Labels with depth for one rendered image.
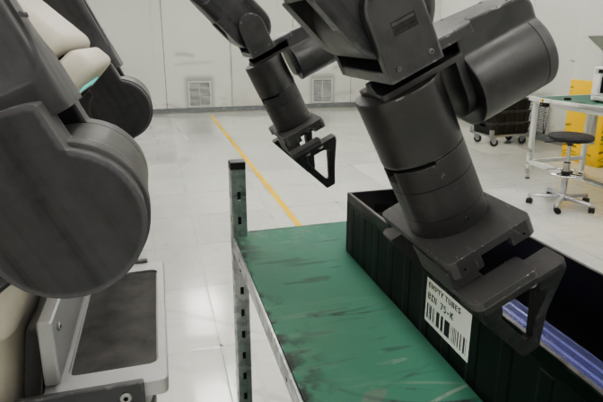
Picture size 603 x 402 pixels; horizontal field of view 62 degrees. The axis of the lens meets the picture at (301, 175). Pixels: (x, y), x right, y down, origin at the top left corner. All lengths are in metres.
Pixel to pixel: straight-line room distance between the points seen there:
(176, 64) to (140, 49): 0.65
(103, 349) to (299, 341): 0.25
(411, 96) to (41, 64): 0.20
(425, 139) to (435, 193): 0.04
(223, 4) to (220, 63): 8.98
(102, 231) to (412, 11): 0.20
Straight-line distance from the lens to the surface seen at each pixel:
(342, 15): 0.29
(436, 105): 0.32
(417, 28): 0.30
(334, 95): 10.26
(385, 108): 0.31
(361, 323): 0.72
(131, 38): 9.61
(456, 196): 0.34
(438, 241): 0.35
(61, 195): 0.27
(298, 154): 0.70
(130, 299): 0.62
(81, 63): 0.43
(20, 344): 0.54
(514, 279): 0.34
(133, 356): 0.52
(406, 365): 0.65
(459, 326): 0.62
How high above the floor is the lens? 1.32
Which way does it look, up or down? 15 degrees down
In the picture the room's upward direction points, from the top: straight up
